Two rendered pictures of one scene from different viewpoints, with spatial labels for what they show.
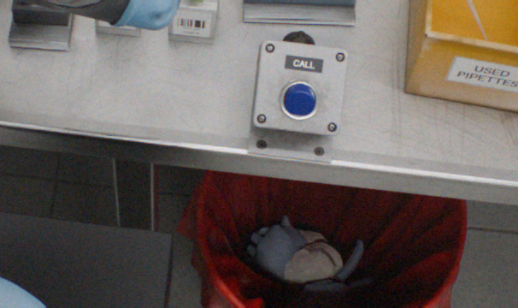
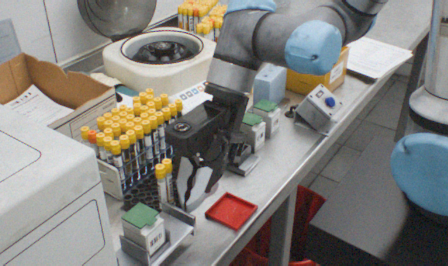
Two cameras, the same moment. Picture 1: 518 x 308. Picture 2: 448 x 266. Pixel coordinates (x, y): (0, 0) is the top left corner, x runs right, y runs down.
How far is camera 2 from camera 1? 0.85 m
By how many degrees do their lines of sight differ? 43
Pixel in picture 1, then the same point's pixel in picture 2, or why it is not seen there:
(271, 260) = not seen: outside the picture
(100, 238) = (370, 149)
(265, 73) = (317, 103)
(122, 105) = (292, 156)
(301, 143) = (330, 124)
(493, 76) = (337, 72)
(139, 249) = (379, 143)
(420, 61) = (325, 81)
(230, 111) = (309, 135)
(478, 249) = not seen: hidden behind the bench
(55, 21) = (248, 155)
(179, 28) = (272, 128)
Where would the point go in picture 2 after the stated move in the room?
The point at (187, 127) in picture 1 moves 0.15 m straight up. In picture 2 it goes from (310, 145) to (318, 82)
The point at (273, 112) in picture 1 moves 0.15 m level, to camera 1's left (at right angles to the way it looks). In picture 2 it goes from (330, 110) to (292, 141)
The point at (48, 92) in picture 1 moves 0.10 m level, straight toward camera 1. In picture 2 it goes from (274, 172) to (326, 181)
